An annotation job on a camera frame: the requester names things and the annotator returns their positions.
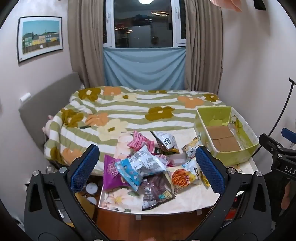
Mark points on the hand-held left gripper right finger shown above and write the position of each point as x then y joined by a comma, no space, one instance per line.
210,170

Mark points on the green cardboard box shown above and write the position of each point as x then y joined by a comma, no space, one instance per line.
208,115

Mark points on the light blue cloth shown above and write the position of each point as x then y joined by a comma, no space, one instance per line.
143,69

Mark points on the window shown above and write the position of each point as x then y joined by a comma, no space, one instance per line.
143,30

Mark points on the round ceiling lamp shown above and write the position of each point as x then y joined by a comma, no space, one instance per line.
146,1

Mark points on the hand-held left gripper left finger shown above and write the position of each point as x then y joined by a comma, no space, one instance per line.
84,169

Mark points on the yellow white corn snack packet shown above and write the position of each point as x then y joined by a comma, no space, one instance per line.
196,140

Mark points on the white round puck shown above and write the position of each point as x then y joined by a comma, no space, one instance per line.
91,188
91,200

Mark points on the beige left curtain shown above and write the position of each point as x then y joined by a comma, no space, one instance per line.
85,46

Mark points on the white wall switch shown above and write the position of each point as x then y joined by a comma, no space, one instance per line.
25,97

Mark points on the beige curtain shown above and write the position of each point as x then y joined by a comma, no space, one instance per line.
203,46
85,46

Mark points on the grey bed headboard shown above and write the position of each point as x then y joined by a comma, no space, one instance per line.
41,104

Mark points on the white orange stick snack packet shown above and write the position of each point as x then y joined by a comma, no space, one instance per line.
182,179

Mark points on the yellow chair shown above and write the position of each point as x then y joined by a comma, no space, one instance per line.
84,208

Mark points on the person's right hand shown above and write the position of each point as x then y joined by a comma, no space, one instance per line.
286,194

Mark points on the dark brown snack packet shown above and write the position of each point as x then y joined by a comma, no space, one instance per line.
153,190

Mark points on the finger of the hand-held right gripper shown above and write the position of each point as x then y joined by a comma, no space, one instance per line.
289,134
269,142

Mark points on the light blue snack packet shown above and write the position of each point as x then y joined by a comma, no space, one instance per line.
138,165

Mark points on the floral tablecloth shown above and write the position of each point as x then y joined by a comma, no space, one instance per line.
203,199

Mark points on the pink striped snack packet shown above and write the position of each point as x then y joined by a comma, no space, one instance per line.
141,141

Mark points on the silver black snack packet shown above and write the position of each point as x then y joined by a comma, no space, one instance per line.
165,140

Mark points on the green striped floral blanket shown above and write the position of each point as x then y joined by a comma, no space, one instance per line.
138,104

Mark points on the framed houses picture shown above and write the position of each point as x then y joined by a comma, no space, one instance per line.
39,37

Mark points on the white snowflake snack packet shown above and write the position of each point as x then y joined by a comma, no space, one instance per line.
190,151

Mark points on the purple snack packet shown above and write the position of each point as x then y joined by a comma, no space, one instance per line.
109,173

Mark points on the pink plush toy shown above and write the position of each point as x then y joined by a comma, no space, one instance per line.
47,126

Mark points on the pink garment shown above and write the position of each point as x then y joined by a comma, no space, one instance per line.
229,4

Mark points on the dark green snack packet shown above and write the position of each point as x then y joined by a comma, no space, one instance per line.
171,151

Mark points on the beige right curtain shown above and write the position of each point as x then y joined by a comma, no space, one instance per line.
203,46

